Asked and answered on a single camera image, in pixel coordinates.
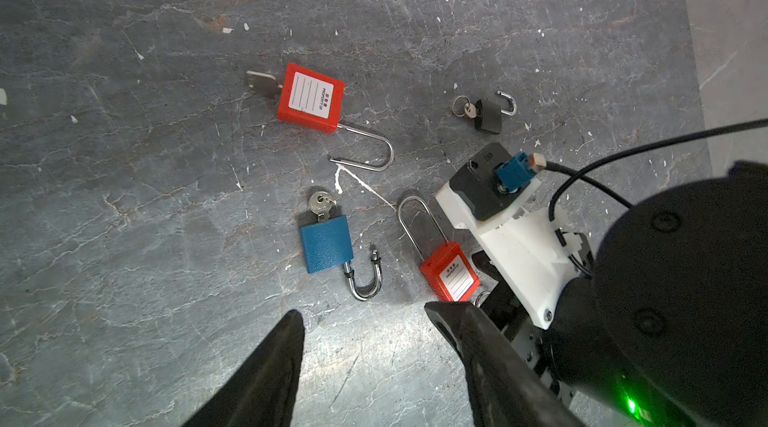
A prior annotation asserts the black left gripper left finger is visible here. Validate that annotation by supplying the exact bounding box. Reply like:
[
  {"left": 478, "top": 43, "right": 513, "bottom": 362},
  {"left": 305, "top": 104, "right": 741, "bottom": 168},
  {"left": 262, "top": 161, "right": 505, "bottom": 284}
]
[{"left": 184, "top": 309, "right": 305, "bottom": 426}]

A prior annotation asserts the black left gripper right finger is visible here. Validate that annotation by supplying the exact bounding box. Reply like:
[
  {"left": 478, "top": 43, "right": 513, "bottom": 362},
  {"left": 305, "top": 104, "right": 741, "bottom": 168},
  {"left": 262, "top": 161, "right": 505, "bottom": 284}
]
[{"left": 424, "top": 301, "right": 582, "bottom": 426}]

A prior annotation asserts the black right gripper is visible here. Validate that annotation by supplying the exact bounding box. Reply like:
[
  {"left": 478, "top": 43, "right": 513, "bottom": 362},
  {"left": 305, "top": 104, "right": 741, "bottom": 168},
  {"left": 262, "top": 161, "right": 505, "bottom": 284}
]
[{"left": 471, "top": 251, "right": 576, "bottom": 394}]

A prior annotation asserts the red safety padlock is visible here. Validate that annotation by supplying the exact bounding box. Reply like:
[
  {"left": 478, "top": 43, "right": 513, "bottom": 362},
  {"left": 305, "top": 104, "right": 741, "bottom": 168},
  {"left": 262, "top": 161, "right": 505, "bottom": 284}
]
[
  {"left": 277, "top": 62, "right": 394, "bottom": 172},
  {"left": 396, "top": 195, "right": 481, "bottom": 302}
]

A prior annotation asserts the small black padlock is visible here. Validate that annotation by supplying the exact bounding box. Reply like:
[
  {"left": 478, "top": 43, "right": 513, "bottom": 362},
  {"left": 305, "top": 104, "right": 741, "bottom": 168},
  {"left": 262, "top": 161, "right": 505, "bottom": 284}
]
[{"left": 450, "top": 90, "right": 518, "bottom": 135}]

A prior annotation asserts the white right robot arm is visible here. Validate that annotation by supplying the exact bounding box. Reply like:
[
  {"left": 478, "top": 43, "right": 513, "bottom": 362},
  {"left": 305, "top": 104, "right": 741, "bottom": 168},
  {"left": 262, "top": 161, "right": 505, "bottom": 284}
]
[{"left": 467, "top": 160, "right": 767, "bottom": 426}]

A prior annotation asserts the blue padlock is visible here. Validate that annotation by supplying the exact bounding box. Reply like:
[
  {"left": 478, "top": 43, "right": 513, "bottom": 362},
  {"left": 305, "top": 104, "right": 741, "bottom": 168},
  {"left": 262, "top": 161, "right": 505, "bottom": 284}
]
[{"left": 299, "top": 190, "right": 383, "bottom": 302}]

